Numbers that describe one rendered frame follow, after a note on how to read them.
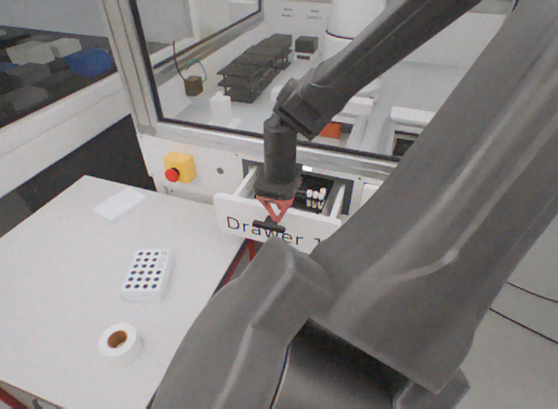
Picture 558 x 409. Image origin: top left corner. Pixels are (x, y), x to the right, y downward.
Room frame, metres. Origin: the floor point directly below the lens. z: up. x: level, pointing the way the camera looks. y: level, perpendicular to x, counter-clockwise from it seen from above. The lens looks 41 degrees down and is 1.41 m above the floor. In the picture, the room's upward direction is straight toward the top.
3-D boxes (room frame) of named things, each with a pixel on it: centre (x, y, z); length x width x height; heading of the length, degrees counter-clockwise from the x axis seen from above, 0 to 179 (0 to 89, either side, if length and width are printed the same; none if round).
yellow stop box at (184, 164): (0.79, 0.28, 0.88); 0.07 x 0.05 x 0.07; 71
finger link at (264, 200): (0.51, 0.00, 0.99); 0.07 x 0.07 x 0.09; 72
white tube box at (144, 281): (0.50, 0.30, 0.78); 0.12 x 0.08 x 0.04; 1
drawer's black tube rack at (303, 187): (0.75, -0.06, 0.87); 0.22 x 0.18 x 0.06; 161
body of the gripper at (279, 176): (0.52, 0.00, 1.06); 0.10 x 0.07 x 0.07; 162
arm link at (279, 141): (0.52, 0.00, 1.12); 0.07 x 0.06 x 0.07; 170
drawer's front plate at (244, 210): (0.56, 0.01, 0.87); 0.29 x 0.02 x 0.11; 71
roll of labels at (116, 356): (0.33, 0.31, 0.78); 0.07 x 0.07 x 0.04
